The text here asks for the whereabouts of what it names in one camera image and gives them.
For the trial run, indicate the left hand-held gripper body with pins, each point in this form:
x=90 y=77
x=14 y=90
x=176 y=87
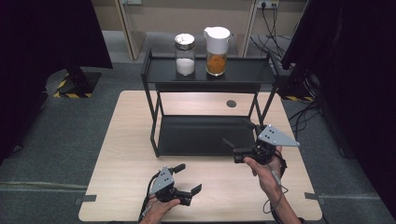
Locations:
x=163 y=183

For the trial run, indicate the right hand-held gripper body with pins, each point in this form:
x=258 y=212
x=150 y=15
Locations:
x=275 y=138

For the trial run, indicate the black metal rack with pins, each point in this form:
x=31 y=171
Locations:
x=202 y=135

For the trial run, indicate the glass jar with white cap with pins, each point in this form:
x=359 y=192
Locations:
x=217 y=43

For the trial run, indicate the glass jar with silver lid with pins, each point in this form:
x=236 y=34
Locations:
x=185 y=59

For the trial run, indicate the person's left hand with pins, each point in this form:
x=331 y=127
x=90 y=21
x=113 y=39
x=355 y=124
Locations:
x=157 y=211

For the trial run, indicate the person's right hand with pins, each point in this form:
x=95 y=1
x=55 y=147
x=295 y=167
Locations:
x=267 y=177

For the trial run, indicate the stand base with hazard tape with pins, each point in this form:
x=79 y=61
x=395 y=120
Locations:
x=295 y=90
x=76 y=84

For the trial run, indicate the grey floor tape strip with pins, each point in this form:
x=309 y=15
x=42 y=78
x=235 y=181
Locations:
x=314 y=197
x=85 y=199

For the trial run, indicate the black curtain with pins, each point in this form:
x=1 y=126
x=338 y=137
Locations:
x=348 y=77
x=37 y=62

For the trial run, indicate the beige wooden cabinet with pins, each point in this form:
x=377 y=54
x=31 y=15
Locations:
x=186 y=15

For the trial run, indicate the plain white wall socket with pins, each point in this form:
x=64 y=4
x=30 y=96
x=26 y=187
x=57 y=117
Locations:
x=131 y=2

